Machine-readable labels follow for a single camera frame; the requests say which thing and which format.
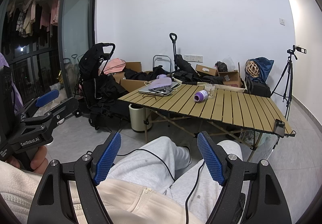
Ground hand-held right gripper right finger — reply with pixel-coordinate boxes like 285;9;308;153
197;131;292;224

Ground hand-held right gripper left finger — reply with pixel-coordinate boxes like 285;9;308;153
27;131;122;224

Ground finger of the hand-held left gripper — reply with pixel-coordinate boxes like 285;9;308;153
24;89;60;117
24;97;79;132

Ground person's left forearm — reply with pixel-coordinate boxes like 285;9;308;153
0;160;46;217

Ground person's left hand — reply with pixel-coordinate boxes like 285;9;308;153
5;145;49;174

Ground purple cloth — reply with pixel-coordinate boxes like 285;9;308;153
0;52;25;114

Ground shopping trolley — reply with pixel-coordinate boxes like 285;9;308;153
63;53;79;76

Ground black stroller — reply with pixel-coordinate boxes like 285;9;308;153
74;43;127;131

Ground cream fleece jacket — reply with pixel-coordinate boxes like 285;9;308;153
67;179;204;224

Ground grey sweatpants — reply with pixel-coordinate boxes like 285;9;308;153
104;136;243;217

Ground white trash bin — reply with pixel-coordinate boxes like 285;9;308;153
129;104;153;133

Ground folding slatted camping table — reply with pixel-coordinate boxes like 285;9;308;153
118;83;294;155

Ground dark cloth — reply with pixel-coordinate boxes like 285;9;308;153
233;192;247;224

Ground clear plastic bag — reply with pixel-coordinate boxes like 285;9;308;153
241;128;280;152

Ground pink cloth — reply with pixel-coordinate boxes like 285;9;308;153
102;58;126;75

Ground purple bottle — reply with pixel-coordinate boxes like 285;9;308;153
194;90;209;102

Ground clear glass cup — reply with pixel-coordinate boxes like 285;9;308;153
204;84;216;99

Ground large open cardboard box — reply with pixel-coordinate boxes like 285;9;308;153
113;62;154;93

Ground clamped black phone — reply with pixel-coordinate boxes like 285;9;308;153
274;119;286;138

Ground row of hanging clothes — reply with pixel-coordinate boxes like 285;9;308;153
2;0;62;47

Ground silver laptop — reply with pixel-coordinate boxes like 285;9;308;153
138;81;180;96

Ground sliding glass door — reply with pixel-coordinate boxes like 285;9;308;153
58;0;97;105

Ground cardboard box with label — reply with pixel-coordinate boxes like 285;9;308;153
218;62;244;89

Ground pile of black clothes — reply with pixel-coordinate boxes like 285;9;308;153
123;54;227;87

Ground flat cardboard box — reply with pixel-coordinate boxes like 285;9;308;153
195;64;218;77

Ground purple cloth pouch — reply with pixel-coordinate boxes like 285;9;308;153
147;74;172;91

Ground wicker ball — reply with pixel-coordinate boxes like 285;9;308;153
246;60;260;79

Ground blue bag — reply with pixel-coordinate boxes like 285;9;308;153
248;57;274;83

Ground black tripod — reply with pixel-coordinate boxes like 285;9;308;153
271;53;294;117

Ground black cable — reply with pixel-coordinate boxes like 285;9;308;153
86;149;176;182
185;160;205;224

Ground white metal frame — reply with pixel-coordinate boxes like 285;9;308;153
152;55;173;74

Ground black trolley handle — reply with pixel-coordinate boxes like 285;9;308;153
169;33;178;71

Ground black camera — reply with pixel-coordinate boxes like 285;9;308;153
287;45;308;60

